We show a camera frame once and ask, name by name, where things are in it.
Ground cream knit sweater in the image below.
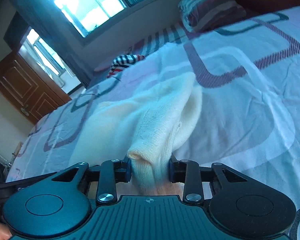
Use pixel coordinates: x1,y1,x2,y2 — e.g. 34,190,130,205
68,71,203,197

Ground brown wooden door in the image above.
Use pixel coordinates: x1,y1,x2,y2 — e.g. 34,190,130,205
0,52,70,124

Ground black white striped cloth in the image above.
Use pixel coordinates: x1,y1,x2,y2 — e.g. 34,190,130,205
107,54,145,78

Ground patterned bed sheet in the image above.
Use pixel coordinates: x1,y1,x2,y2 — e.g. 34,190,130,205
7,6,300,239

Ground striped mattress cover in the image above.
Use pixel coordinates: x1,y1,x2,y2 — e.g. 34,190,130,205
93,22,191,73

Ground striped folded quilt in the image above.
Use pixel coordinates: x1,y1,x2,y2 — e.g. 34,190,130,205
178,0,247,33

